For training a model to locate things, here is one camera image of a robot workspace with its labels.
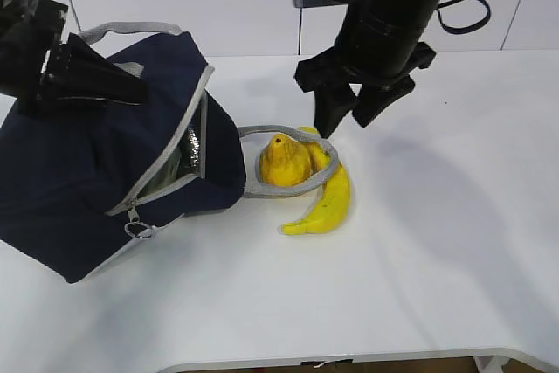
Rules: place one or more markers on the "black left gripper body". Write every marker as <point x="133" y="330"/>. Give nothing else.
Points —
<point x="26" y="38"/>

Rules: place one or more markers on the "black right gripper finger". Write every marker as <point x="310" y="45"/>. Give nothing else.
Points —
<point x="372" y="100"/>
<point x="331" y="105"/>

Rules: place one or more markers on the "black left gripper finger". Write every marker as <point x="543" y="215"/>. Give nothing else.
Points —
<point x="75" y="62"/>
<point x="50" y="97"/>

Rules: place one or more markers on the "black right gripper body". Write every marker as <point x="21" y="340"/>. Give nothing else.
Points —
<point x="328" y="68"/>

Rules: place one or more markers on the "yellow pear-shaped fruit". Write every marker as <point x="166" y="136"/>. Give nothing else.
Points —
<point x="284" y="162"/>

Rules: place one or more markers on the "navy blue lunch bag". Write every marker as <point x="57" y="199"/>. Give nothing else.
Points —
<point x="79" y="187"/>

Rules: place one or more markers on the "yellow banana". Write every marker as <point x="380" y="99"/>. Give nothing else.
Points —
<point x="332" y="209"/>

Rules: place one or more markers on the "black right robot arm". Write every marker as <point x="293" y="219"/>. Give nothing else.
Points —
<point x="368" y="66"/>

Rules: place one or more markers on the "white paper tag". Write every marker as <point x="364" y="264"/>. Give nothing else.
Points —
<point x="324" y="363"/>

